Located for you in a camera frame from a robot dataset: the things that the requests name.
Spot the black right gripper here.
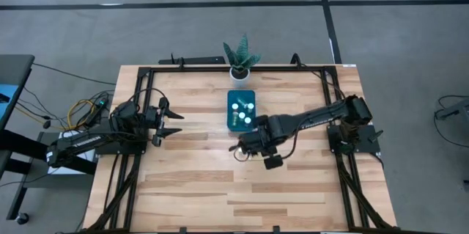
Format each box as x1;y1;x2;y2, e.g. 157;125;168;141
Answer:
229;114;289;157

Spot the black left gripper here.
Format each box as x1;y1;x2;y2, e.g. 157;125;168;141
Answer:
145;97;185;147

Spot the teal plastic basket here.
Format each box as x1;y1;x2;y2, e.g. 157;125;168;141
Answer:
226;89;256;134

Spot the black bar behind table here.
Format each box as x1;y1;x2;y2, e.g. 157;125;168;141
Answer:
158;56;227;65

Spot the black power brick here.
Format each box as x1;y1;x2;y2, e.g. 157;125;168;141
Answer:
86;96;110;127

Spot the snake plant in white pot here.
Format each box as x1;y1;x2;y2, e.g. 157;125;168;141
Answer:
222;32;262;89

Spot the black side desk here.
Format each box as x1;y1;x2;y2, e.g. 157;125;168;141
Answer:
0;54;36;132

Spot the blue sheet on desk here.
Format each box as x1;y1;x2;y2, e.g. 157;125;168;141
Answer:
0;84;19;120

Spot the black caster wheel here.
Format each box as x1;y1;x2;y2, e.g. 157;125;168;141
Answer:
15;211;30;226

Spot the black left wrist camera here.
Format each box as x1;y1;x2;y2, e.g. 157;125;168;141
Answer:
145;106;160;124

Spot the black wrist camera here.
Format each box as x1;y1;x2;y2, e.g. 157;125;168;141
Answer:
263;155;284;171
145;106;160;124

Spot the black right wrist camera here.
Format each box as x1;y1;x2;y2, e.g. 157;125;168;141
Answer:
263;155;284;171

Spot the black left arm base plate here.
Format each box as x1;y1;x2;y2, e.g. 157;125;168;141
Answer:
95;140;147;155

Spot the black aluminium table frame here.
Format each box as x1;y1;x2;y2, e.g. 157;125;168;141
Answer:
84;64;396;234

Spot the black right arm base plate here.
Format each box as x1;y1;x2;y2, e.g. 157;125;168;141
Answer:
327;125;382;154

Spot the grey stand with cables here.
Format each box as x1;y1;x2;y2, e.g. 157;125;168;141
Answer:
434;95;469;149

